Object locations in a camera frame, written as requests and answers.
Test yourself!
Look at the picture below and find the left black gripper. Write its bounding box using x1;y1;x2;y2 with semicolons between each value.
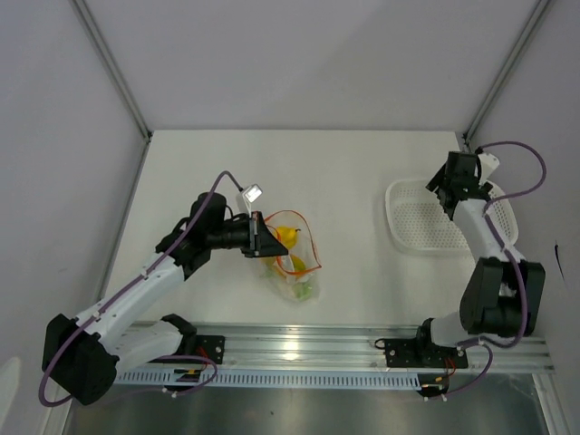
207;211;288;258

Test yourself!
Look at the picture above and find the orange pink peach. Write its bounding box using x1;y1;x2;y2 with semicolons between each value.
261;257;280;272

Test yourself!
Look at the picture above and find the yellow green mango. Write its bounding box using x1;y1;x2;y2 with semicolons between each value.
290;254;306;273

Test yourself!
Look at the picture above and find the clear zip top bag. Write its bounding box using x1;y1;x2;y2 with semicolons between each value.
261;209;322;303

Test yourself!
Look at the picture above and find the white cauliflower with leaves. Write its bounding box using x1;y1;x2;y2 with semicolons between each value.
276;278;319;303

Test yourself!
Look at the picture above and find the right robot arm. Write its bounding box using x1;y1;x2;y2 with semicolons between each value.
413;151;546;366

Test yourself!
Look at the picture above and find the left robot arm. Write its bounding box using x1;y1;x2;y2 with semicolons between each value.
39;185;288;407

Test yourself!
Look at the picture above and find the white perforated plastic basket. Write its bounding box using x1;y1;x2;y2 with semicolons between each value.
384;178;520;255

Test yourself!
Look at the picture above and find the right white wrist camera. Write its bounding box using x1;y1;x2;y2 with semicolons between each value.
476;150;500;184

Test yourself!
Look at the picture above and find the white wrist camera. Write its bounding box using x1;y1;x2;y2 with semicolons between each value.
236;183;263;214
476;150;500;184

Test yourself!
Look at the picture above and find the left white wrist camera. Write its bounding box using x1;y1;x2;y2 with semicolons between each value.
236;183;263;214

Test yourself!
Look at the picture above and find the aluminium mounting rail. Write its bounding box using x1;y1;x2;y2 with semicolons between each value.
197;323;555;374

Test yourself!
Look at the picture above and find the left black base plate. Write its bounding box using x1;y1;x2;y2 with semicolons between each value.
178;334;226;364

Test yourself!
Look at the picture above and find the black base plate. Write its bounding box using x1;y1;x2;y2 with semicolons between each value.
178;334;226;364
374;338;469;369

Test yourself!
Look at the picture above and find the white slotted cable duct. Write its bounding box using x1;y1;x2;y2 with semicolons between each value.
114;367;445;392

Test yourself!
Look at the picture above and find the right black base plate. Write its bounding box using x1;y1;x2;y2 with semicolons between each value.
374;338;469;369

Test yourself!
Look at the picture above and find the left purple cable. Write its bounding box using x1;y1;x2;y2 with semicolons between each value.
37;170;244;407

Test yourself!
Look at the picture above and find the right aluminium frame post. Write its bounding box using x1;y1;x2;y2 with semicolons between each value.
456;0;556;151

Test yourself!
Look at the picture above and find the aluminium frame post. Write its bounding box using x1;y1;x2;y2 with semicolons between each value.
69;0;152;142
456;0;556;151

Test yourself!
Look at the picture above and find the left aluminium frame post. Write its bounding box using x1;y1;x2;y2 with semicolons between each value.
69;0;152;142

